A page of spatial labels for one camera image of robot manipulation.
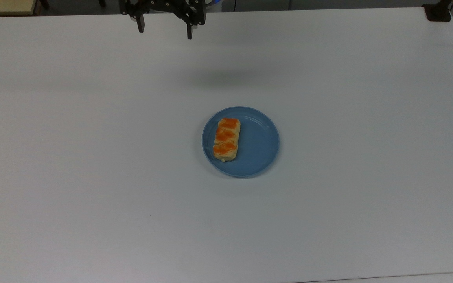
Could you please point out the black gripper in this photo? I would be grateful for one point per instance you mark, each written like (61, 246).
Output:
(159, 4)

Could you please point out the orange glazed bread loaf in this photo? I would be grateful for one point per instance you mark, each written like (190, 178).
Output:
(227, 139)

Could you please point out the blue round plate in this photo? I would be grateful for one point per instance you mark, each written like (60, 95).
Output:
(240, 141)

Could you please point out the beige wooden side table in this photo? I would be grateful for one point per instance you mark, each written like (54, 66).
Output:
(4, 6)

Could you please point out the black table clamp mount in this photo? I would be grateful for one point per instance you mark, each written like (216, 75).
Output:
(438, 11)

